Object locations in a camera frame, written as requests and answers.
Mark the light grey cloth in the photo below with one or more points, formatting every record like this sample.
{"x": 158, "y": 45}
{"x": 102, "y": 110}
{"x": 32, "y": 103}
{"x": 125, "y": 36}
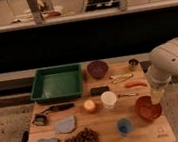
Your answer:
{"x": 65, "y": 125}

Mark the blue plastic cup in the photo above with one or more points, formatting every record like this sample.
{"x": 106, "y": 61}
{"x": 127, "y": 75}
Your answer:
{"x": 124, "y": 126}

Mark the metal spoon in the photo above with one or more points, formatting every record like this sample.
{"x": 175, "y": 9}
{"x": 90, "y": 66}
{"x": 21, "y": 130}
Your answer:
{"x": 127, "y": 95}

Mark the black rectangular block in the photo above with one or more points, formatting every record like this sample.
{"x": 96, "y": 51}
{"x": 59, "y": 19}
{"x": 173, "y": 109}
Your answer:
{"x": 99, "y": 90}

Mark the small black clip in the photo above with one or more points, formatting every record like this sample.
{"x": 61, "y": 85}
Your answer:
{"x": 40, "y": 120}

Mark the orange carrot toy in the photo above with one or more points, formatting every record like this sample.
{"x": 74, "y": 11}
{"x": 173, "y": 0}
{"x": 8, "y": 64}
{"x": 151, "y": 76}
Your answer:
{"x": 135, "y": 83}

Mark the white paper cup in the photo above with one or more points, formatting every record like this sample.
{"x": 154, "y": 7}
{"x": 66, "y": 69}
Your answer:
{"x": 108, "y": 99}

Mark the orange round fruit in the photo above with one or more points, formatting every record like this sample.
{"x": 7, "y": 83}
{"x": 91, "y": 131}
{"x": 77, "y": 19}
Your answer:
{"x": 90, "y": 106}

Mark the dark grape bunch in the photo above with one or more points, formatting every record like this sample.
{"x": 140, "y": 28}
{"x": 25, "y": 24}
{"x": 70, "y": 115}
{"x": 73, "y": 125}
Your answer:
{"x": 86, "y": 135}

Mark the small metal cup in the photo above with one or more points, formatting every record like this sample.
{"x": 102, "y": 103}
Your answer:
{"x": 132, "y": 64}

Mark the green plastic tray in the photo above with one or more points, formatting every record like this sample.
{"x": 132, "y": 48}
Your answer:
{"x": 57, "y": 83}

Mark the wooden board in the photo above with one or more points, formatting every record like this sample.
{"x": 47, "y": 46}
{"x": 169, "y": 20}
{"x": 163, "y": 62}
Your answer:
{"x": 104, "y": 121}

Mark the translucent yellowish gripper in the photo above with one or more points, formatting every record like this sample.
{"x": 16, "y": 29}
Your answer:
{"x": 156, "y": 95}

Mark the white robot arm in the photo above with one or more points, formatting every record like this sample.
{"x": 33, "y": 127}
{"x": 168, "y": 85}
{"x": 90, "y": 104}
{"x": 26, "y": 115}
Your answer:
{"x": 163, "y": 65}

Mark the red heart-shaped bowl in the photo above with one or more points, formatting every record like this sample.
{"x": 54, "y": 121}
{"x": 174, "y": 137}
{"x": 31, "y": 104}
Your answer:
{"x": 146, "y": 110}

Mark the black handled knife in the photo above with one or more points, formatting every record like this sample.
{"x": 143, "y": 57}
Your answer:
{"x": 58, "y": 108}

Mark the purple bowl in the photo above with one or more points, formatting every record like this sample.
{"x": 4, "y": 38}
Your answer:
{"x": 97, "y": 69}

